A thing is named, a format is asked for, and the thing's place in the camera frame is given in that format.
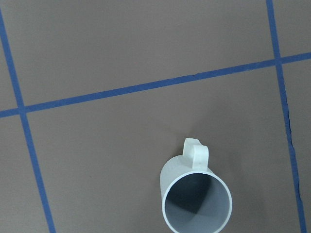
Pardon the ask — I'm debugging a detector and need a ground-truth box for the white plastic cup with handle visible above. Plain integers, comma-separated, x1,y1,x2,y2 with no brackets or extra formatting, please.
160,138,232,233

